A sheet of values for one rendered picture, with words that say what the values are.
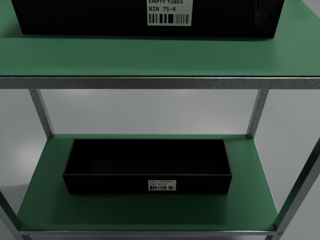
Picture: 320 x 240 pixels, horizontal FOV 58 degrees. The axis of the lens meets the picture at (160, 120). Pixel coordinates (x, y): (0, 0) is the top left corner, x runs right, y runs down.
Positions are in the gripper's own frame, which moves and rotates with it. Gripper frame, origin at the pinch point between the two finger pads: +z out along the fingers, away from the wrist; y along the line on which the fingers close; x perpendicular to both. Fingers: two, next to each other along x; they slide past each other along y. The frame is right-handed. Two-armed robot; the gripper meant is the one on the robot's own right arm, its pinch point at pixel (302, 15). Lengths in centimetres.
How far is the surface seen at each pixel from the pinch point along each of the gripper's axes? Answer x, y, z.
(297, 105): -59, -76, 154
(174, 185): 8, 12, 76
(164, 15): -20.7, 15.4, 23.6
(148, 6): -21.6, 18.8, 22.0
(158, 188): 8, 17, 77
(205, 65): -7.7, 7.4, 22.7
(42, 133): -33, 90, 141
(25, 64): -7.7, 42.7, 22.5
